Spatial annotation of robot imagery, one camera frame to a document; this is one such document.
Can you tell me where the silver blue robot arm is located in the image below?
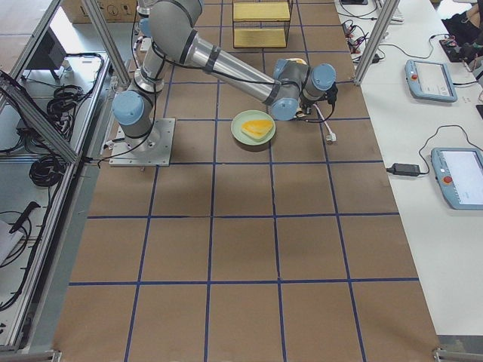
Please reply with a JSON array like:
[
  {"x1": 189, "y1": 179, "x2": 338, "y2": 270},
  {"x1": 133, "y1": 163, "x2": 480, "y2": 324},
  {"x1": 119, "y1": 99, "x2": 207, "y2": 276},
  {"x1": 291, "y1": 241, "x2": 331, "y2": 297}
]
[{"x1": 112, "y1": 1, "x2": 338, "y2": 152}]

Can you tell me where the blue teach pendant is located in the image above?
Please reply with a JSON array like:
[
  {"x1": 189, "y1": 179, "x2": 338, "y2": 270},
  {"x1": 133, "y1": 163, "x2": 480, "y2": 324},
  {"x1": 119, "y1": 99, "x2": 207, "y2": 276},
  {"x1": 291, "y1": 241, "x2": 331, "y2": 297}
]
[
  {"x1": 405, "y1": 60, "x2": 457, "y2": 103},
  {"x1": 431, "y1": 148, "x2": 482, "y2": 210}
]

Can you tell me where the aluminium frame post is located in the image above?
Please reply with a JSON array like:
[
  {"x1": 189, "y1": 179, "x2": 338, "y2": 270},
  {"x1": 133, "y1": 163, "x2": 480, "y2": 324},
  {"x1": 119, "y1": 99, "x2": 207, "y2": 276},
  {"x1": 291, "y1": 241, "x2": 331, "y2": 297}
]
[{"x1": 353, "y1": 0, "x2": 399, "y2": 86}]

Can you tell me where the far blue teach pendant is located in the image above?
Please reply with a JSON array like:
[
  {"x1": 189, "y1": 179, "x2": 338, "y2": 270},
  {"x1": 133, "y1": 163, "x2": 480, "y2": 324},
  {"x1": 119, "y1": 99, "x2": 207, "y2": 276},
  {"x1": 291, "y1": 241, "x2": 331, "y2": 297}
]
[{"x1": 405, "y1": 60, "x2": 457, "y2": 103}]

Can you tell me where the triangular bread on plate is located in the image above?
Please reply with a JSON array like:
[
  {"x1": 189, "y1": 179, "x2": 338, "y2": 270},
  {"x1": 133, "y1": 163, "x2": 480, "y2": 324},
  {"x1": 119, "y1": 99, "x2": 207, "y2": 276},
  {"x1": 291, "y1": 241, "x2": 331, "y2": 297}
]
[{"x1": 241, "y1": 119, "x2": 274, "y2": 141}]

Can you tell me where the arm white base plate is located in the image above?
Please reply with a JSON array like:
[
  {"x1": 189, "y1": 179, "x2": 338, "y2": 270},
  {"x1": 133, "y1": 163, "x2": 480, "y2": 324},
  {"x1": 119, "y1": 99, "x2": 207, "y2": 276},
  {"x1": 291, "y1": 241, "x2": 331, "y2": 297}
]
[{"x1": 108, "y1": 118, "x2": 176, "y2": 167}]

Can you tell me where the cardboard box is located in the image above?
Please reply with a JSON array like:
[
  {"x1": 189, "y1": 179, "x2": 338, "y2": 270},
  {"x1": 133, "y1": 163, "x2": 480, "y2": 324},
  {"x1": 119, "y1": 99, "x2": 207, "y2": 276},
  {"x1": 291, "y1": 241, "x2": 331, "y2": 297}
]
[{"x1": 61, "y1": 0, "x2": 137, "y2": 24}]

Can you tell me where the near blue teach pendant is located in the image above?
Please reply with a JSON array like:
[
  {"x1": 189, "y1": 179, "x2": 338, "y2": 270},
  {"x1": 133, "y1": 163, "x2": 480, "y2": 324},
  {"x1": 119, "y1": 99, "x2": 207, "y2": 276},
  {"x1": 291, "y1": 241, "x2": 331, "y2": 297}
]
[{"x1": 431, "y1": 148, "x2": 482, "y2": 210}]

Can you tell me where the black power adapter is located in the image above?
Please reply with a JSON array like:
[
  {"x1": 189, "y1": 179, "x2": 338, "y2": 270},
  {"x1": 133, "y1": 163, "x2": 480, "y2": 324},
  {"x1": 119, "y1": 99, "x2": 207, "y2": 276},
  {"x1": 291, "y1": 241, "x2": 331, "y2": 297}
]
[{"x1": 386, "y1": 163, "x2": 421, "y2": 176}]

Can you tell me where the light green plate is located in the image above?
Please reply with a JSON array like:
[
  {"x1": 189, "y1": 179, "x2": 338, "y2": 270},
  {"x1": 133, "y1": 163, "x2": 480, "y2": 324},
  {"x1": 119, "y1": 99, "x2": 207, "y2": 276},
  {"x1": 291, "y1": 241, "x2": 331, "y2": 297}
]
[{"x1": 231, "y1": 110, "x2": 276, "y2": 146}]

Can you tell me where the white toaster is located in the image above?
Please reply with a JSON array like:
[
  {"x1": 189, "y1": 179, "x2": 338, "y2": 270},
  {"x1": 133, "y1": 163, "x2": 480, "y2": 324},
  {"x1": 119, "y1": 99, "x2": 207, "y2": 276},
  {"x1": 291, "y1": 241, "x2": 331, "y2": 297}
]
[{"x1": 285, "y1": 58, "x2": 307, "y2": 65}]

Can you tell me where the light wooden shelf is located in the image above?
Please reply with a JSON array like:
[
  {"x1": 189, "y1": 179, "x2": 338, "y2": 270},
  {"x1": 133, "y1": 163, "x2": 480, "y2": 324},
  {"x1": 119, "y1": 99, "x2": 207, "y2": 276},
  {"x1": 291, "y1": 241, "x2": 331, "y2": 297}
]
[{"x1": 232, "y1": 2, "x2": 291, "y2": 48}]

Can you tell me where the white toaster power cord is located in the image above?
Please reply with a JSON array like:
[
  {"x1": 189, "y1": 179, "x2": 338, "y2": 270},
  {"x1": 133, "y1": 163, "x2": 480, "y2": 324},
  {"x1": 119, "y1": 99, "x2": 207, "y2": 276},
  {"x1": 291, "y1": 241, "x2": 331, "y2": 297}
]
[{"x1": 297, "y1": 103, "x2": 340, "y2": 144}]

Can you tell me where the black wire basket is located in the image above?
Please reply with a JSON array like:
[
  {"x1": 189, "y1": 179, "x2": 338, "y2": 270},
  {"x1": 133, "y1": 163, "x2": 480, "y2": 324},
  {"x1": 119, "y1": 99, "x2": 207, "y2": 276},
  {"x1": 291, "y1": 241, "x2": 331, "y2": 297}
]
[{"x1": 230, "y1": 0, "x2": 295, "y2": 49}]

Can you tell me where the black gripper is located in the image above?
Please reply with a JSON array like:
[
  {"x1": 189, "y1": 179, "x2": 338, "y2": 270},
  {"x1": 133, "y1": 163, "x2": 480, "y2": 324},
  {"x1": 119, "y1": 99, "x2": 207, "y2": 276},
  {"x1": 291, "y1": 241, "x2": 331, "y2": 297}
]
[{"x1": 300, "y1": 83, "x2": 338, "y2": 115}]

